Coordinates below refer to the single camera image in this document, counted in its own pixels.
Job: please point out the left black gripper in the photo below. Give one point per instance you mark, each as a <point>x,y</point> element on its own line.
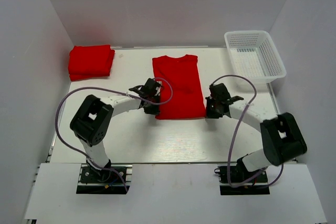
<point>154,110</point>

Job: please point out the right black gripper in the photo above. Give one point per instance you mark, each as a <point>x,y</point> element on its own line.
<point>210,114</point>

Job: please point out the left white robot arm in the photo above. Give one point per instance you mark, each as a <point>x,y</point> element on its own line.
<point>91,122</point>

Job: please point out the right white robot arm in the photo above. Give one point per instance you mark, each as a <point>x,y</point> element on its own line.
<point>280,134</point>

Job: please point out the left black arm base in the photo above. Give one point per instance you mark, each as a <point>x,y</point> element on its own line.
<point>90,183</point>

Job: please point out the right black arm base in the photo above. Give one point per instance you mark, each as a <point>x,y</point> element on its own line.
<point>256,186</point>

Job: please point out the folded red t shirt stack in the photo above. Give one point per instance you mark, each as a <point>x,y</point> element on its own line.
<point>87,62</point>

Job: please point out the white plastic basket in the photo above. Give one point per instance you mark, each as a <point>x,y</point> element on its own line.
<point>253,55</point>

